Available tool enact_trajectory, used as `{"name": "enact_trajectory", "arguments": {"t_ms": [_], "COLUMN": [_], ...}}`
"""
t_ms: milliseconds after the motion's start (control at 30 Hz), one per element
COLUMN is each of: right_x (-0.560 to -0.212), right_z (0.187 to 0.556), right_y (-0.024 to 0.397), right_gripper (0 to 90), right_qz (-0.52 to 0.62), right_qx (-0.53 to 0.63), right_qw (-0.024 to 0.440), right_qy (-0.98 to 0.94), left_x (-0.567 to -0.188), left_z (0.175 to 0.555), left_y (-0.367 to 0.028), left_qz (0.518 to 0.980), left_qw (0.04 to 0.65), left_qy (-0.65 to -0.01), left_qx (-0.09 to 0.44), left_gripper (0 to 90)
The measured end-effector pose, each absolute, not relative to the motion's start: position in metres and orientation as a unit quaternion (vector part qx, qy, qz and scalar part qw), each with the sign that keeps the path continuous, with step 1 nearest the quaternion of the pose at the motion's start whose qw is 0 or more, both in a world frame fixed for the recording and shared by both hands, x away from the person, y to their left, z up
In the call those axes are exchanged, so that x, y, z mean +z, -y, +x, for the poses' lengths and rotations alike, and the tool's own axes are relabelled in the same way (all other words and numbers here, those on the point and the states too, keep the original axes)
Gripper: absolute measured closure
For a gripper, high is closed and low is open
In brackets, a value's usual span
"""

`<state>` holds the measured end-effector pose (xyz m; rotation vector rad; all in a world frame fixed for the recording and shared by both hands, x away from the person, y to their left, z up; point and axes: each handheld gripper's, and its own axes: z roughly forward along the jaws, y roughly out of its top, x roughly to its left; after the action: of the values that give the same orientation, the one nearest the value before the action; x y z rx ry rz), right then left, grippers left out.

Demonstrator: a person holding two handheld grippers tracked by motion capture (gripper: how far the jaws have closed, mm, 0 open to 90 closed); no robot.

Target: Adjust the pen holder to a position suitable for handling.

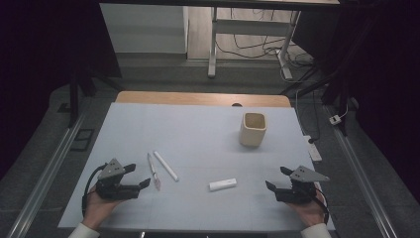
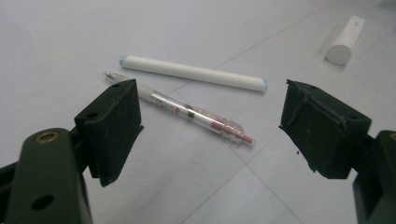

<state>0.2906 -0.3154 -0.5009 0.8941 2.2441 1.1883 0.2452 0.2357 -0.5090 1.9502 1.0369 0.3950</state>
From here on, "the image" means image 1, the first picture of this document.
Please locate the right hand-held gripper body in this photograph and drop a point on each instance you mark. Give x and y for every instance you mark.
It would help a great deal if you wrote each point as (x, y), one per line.
(298, 193)

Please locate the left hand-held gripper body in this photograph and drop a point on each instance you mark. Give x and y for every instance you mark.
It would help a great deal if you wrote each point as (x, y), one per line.
(114, 191)

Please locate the clear pen with pink cap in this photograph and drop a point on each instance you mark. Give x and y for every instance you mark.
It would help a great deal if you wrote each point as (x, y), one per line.
(154, 172)

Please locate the long white marker pen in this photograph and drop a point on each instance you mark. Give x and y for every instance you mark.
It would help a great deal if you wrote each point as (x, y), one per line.
(166, 166)

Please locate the short white stick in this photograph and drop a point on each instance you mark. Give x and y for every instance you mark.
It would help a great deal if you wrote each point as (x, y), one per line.
(223, 184)

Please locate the beige square cup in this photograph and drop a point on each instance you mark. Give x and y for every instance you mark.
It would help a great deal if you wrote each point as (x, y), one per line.
(252, 134)

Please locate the person's right hand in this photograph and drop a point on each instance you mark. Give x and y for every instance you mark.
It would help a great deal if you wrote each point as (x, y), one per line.
(310, 213)

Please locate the person's left hand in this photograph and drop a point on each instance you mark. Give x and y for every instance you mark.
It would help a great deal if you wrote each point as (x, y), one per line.
(97, 210)

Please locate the black floor box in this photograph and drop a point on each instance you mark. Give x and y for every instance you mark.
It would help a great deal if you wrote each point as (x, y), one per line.
(82, 139)

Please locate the light blue table mat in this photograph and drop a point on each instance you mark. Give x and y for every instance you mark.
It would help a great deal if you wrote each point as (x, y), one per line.
(198, 148)

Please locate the white plug adapter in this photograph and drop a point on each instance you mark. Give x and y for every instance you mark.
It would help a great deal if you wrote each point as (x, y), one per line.
(335, 119)

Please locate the black metal stand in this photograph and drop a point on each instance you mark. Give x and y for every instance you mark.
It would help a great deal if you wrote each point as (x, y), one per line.
(74, 99)
(341, 99)

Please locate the dark curtain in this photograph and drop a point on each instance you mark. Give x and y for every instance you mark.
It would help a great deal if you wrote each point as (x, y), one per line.
(389, 82)
(39, 66)

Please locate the aluminium floor rail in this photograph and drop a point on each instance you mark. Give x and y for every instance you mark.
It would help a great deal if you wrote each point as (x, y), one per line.
(46, 175)
(361, 172)

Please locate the white desk frame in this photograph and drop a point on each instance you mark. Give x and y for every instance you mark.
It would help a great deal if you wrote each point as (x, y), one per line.
(246, 27)

